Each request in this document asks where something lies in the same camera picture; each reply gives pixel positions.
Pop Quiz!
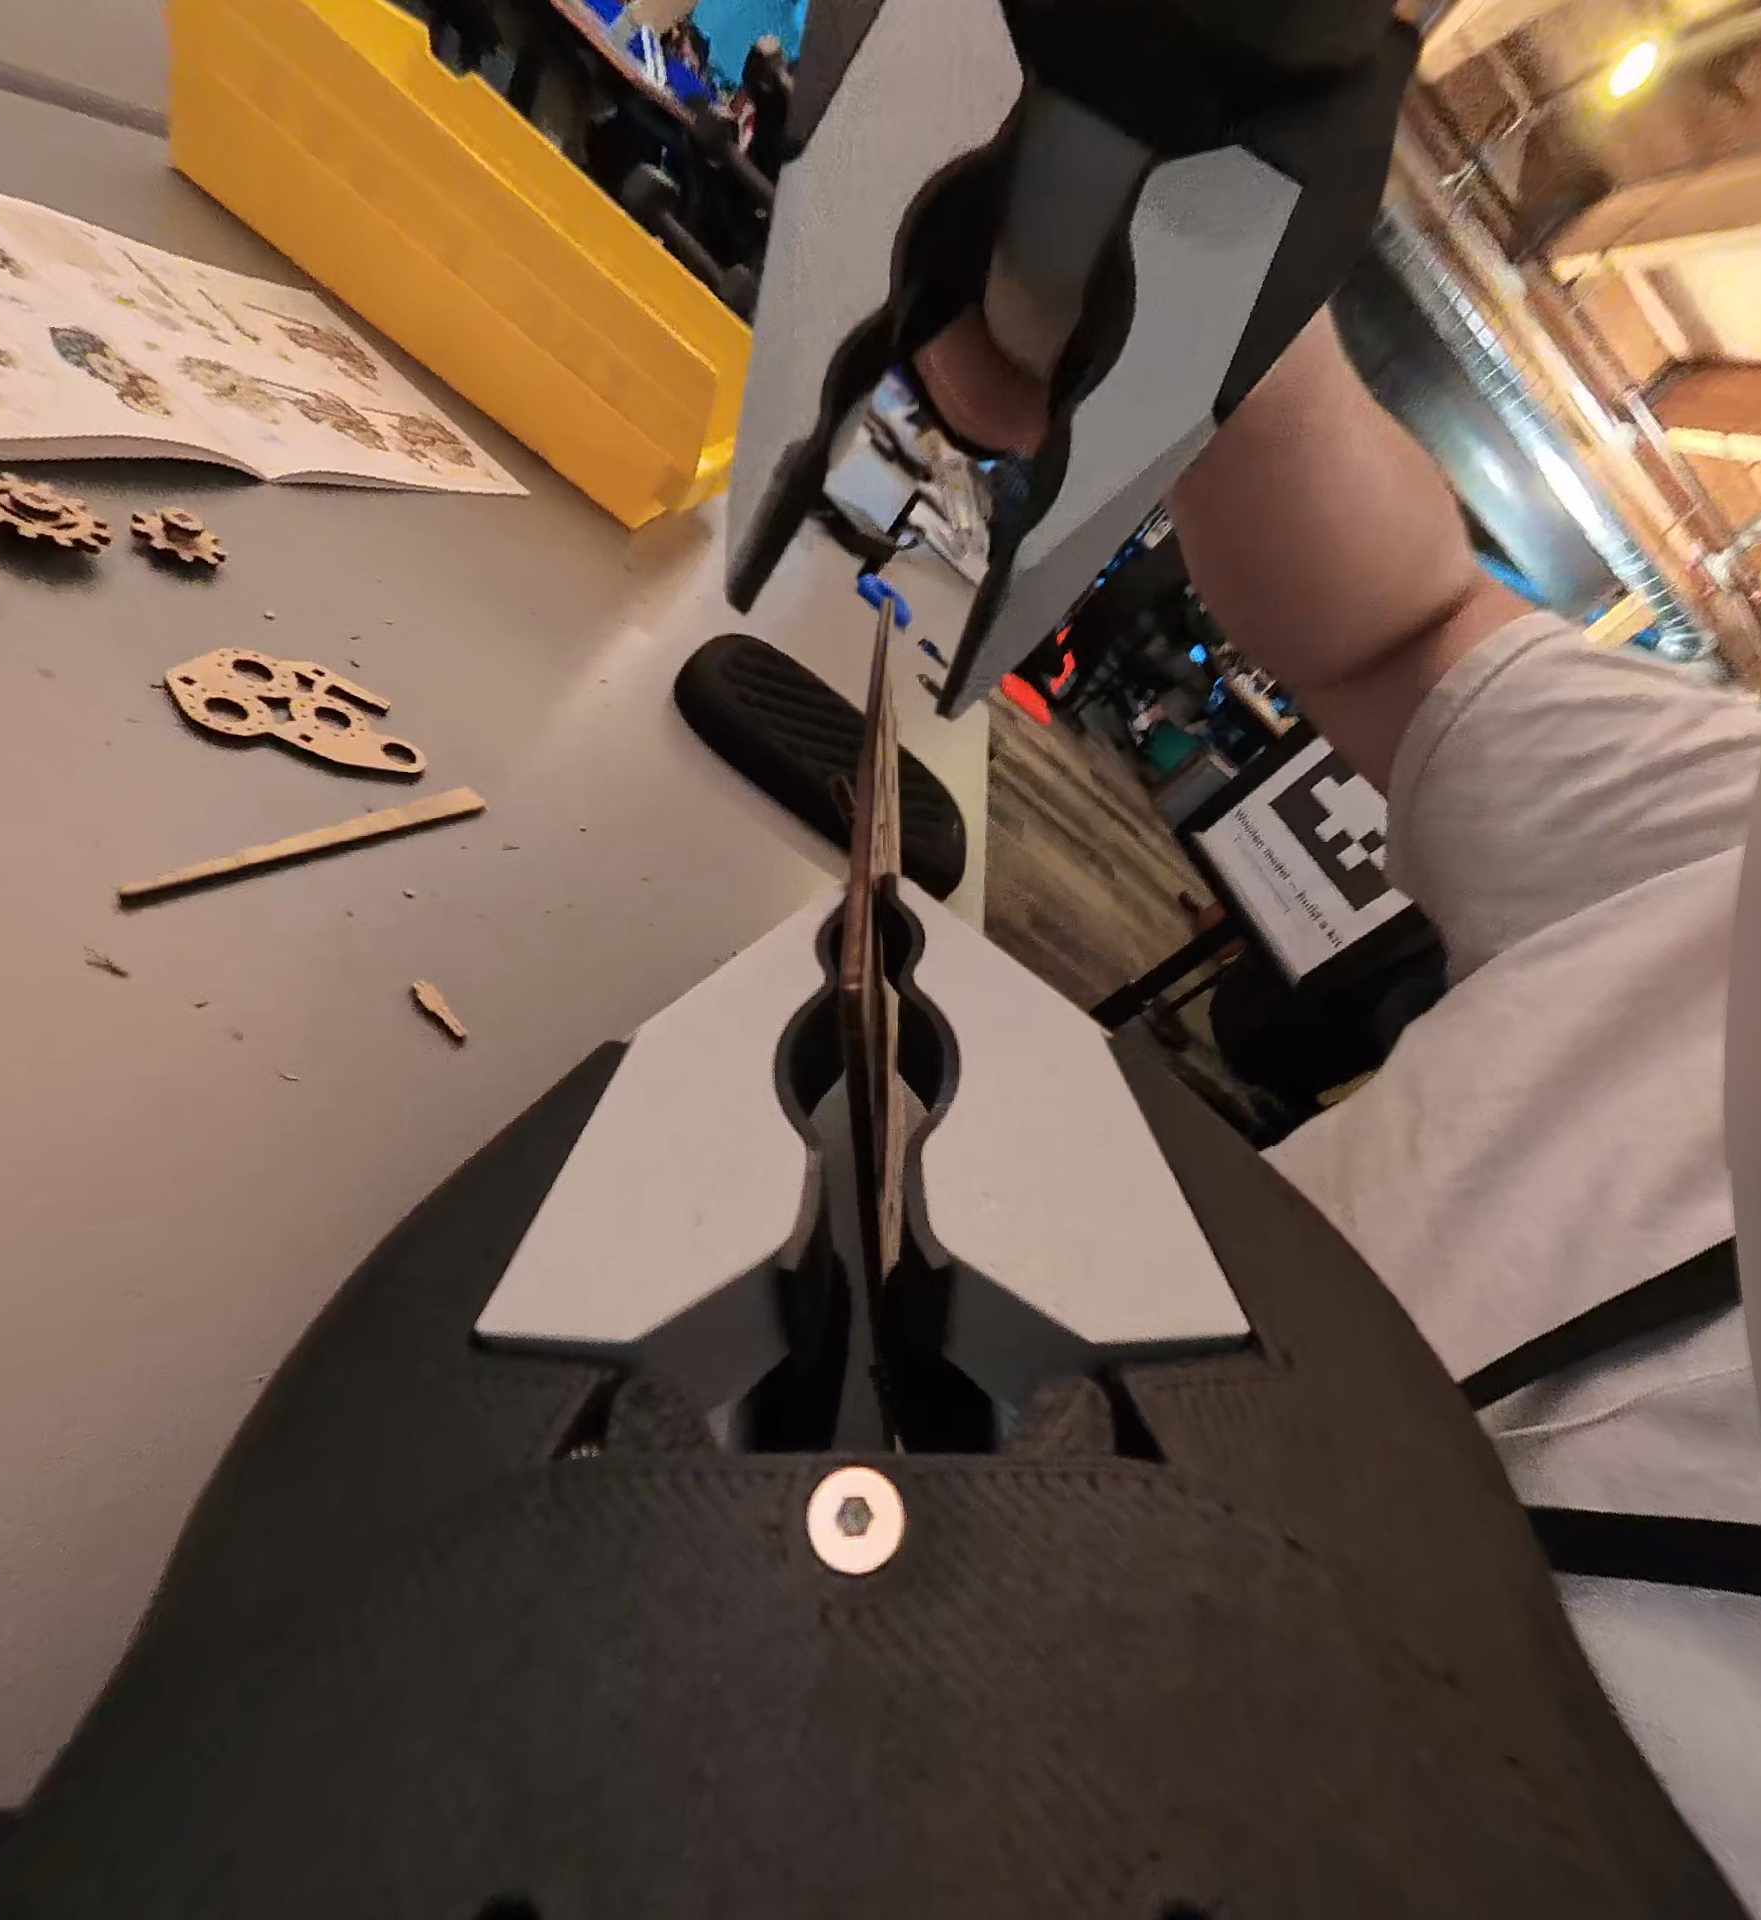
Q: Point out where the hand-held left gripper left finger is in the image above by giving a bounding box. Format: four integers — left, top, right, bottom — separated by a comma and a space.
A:
473, 882, 854, 1451

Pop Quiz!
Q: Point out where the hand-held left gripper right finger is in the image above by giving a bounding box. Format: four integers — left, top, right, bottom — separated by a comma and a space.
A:
893, 882, 1254, 1445

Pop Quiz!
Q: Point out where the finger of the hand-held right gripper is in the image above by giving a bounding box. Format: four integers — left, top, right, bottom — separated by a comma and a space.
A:
936, 141, 1304, 720
725, 0, 1033, 613

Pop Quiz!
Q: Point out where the wooden model parts sheet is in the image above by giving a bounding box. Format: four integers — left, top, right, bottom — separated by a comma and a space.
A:
839, 600, 914, 1442

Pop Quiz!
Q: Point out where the person's right forearm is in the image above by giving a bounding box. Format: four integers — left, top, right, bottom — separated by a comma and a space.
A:
1165, 299, 1544, 781

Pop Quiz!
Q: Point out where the person's right hand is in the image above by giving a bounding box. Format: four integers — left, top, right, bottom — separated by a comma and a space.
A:
913, 305, 1085, 459

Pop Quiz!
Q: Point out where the white sign with tag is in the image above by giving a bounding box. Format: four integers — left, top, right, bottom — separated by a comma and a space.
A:
1187, 733, 1424, 977

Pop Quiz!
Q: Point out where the yellow plastic bin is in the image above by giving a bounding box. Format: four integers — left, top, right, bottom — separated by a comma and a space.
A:
164, 0, 755, 529

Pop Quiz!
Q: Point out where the thin wooden stick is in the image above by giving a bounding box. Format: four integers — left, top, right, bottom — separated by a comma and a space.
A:
118, 786, 487, 906

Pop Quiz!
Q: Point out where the black ribbed oval pad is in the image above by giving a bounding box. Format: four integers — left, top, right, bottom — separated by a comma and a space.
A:
673, 632, 968, 901

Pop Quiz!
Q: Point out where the person in white shirt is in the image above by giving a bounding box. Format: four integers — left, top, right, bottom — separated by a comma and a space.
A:
1262, 606, 1761, 1920

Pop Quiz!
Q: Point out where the wooden plate with holes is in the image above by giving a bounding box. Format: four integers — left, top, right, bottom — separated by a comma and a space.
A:
164, 647, 426, 781

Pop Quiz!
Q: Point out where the instruction booklet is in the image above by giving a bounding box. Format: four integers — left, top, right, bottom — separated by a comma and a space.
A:
0, 171, 528, 498

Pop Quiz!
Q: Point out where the large wooden gear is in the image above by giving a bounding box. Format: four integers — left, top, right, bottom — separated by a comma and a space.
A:
0, 468, 112, 553

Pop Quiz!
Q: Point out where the silver ventilation duct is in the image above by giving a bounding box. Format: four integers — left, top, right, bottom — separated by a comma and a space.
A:
1331, 223, 1617, 617

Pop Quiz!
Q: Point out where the black lanyard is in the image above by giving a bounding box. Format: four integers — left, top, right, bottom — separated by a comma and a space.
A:
1463, 1241, 1761, 1604

